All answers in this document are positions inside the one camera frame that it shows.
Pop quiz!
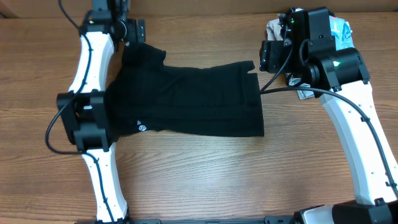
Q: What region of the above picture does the black t-shirt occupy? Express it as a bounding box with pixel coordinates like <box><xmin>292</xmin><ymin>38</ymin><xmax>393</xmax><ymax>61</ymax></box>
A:
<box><xmin>104</xmin><ymin>44</ymin><xmax>264</xmax><ymax>137</ymax></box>

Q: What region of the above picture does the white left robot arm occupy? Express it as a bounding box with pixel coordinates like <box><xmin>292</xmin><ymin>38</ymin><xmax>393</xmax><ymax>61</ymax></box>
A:
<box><xmin>55</xmin><ymin>0</ymin><xmax>146</xmax><ymax>223</ymax></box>

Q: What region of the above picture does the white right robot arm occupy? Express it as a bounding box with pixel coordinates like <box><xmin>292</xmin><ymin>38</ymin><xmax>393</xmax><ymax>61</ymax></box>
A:
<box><xmin>259</xmin><ymin>7</ymin><xmax>397</xmax><ymax>224</ymax></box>

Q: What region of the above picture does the beige folded garment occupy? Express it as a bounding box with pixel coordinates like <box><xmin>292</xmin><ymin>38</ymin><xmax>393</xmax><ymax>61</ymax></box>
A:
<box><xmin>266</xmin><ymin>19</ymin><xmax>283</xmax><ymax>40</ymax></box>

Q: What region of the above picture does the grey denim folded garment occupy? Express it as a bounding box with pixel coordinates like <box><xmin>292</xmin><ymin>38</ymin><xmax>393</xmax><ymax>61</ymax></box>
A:
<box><xmin>287</xmin><ymin>74</ymin><xmax>317</xmax><ymax>101</ymax></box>

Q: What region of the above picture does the light blue printed t-shirt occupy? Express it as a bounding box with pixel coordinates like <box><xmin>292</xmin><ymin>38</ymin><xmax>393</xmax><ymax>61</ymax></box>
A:
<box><xmin>329</xmin><ymin>16</ymin><xmax>354</xmax><ymax>50</ymax></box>

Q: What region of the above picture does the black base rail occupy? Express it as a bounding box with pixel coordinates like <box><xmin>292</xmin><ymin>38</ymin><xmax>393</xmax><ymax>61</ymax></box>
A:
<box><xmin>130</xmin><ymin>215</ymin><xmax>295</xmax><ymax>224</ymax></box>

